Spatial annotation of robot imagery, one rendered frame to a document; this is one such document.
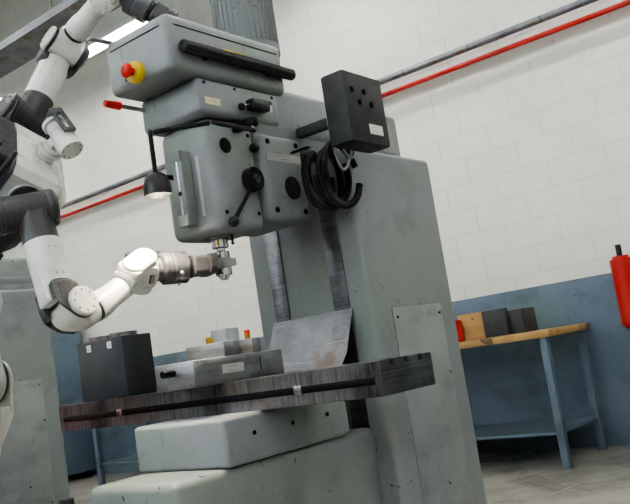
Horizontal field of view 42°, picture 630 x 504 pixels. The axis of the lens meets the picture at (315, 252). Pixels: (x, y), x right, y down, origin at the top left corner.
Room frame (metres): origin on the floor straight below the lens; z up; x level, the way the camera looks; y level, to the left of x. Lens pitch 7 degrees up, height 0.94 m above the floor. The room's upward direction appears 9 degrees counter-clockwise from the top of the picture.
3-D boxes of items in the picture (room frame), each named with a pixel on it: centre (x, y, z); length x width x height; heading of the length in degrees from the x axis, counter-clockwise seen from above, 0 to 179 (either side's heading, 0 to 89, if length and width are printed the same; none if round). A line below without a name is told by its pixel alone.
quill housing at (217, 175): (2.31, 0.26, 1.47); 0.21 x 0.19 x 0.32; 53
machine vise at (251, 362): (2.30, 0.31, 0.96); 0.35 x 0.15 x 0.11; 142
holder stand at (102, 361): (2.64, 0.68, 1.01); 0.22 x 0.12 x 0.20; 54
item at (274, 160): (2.46, 0.14, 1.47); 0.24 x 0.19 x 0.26; 53
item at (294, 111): (2.70, -0.04, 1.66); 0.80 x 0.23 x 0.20; 143
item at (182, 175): (2.22, 0.33, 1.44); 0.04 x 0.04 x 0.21; 53
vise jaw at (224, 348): (2.28, 0.32, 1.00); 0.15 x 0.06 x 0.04; 52
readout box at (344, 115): (2.34, -0.19, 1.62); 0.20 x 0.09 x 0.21; 143
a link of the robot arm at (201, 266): (2.26, 0.34, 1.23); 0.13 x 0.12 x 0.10; 28
